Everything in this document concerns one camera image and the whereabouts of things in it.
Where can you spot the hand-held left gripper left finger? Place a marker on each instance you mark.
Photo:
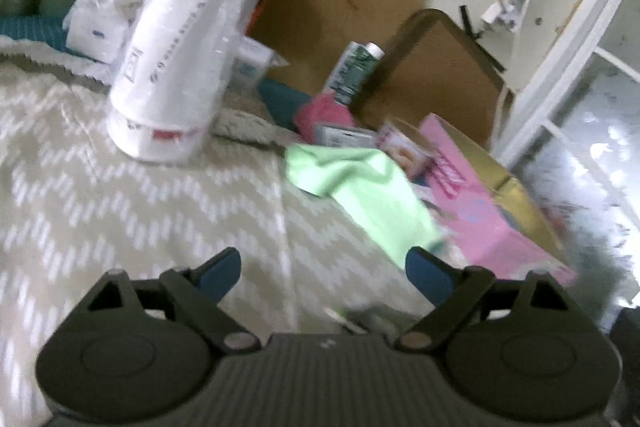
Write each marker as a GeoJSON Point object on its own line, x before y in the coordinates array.
{"type": "Point", "coordinates": [220, 272]}

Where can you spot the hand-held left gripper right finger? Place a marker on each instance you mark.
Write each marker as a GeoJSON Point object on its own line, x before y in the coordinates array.
{"type": "Point", "coordinates": [430, 277]}

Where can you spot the light green cloth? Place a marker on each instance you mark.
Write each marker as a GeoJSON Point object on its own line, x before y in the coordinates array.
{"type": "Point", "coordinates": [370, 192]}

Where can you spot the sleeve of white paper cups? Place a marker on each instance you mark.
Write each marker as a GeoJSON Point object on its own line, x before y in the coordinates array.
{"type": "Point", "coordinates": [185, 32]}

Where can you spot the pink cardboard box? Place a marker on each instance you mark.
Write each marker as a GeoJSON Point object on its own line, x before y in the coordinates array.
{"type": "Point", "coordinates": [480, 217]}

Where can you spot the beige chevron tablecloth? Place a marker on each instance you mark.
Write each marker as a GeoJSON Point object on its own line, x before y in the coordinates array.
{"type": "Point", "coordinates": [100, 187]}

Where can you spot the small grey box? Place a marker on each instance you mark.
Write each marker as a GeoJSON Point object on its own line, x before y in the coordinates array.
{"type": "Point", "coordinates": [345, 138]}

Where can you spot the pink towel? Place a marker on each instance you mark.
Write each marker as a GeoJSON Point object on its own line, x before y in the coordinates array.
{"type": "Point", "coordinates": [320, 112]}

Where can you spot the brown woven chair back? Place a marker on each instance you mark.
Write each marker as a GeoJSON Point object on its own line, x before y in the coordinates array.
{"type": "Point", "coordinates": [440, 72]}

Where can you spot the small white box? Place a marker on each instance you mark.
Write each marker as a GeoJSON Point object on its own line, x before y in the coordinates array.
{"type": "Point", "coordinates": [252, 62]}

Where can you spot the green white bottle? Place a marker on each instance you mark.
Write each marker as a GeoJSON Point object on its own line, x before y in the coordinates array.
{"type": "Point", "coordinates": [352, 74]}

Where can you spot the white power strip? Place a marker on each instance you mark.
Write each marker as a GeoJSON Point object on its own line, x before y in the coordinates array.
{"type": "Point", "coordinates": [505, 12]}

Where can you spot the white plastic bag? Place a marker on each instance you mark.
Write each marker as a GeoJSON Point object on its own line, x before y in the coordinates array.
{"type": "Point", "coordinates": [97, 22]}

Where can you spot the white window frame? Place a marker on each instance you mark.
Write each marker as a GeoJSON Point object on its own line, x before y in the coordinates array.
{"type": "Point", "coordinates": [565, 57]}

